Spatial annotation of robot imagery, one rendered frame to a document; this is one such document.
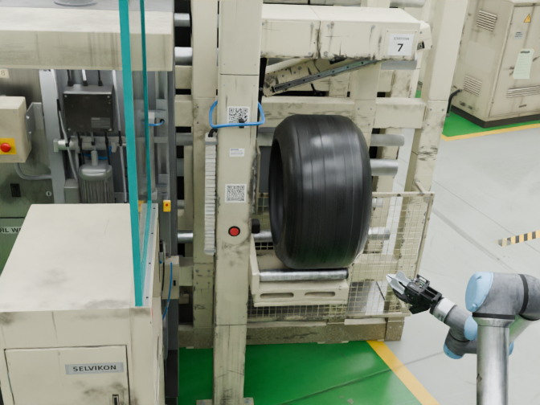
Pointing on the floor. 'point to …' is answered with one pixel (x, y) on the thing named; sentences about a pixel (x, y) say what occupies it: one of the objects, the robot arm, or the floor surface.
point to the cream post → (236, 78)
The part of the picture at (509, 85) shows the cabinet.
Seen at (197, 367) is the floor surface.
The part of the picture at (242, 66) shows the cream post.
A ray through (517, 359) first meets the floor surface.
